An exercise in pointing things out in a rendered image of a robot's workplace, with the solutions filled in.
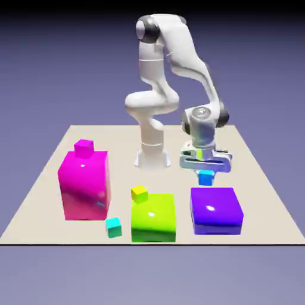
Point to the large purple box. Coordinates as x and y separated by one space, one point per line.
215 209

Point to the small blue cube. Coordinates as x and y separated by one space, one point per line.
205 178

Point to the large lime green box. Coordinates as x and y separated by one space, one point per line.
155 216

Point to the small yellow cube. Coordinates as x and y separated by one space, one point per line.
139 194

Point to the small cyan cube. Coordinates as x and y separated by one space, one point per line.
114 227

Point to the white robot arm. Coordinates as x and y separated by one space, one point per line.
176 47

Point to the large magenta box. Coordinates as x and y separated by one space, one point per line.
83 185

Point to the small magenta cube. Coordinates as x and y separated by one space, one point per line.
83 148

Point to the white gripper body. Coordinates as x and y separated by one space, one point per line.
205 163

